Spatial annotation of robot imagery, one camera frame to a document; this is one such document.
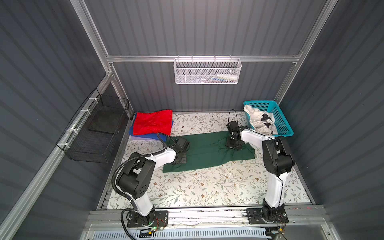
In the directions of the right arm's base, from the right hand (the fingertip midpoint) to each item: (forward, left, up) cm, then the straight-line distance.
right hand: (231, 147), depth 100 cm
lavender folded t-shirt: (+7, +68, +3) cm, 68 cm away
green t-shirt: (-1, +15, -2) cm, 16 cm away
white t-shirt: (+22, -26, +2) cm, 34 cm away
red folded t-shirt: (+15, +55, +9) cm, 57 cm away
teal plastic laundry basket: (+13, -37, +6) cm, 40 cm away
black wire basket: (-10, +77, +28) cm, 82 cm away
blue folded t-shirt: (+5, +53, +5) cm, 54 cm away
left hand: (-10, +34, +1) cm, 35 cm away
